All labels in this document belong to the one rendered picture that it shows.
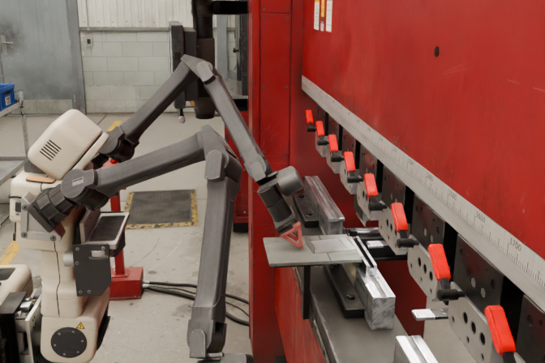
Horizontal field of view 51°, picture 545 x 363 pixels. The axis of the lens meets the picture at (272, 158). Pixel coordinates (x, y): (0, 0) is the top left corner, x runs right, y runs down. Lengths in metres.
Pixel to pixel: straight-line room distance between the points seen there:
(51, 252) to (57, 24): 7.37
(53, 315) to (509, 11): 1.46
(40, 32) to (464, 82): 8.38
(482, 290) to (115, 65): 8.25
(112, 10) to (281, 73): 6.61
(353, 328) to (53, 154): 0.93
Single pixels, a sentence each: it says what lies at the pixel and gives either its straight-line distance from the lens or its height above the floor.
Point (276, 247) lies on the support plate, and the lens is 1.70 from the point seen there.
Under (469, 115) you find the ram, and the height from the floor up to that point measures 1.54.
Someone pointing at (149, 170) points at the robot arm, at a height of 1.31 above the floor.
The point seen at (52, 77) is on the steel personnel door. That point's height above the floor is 0.57.
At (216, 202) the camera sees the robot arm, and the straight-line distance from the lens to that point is 1.27.
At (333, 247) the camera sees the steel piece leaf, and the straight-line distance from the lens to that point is 1.71.
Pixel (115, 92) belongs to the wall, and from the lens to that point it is 8.98.
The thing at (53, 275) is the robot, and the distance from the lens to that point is 1.82.
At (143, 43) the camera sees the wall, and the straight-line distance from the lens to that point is 8.83.
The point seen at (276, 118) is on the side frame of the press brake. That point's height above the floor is 1.21.
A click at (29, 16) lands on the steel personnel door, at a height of 1.44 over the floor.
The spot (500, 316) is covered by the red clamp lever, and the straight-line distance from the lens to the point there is 0.83.
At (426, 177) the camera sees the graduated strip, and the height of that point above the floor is 1.39.
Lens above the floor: 1.71
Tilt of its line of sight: 16 degrees down
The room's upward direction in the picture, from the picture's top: straight up
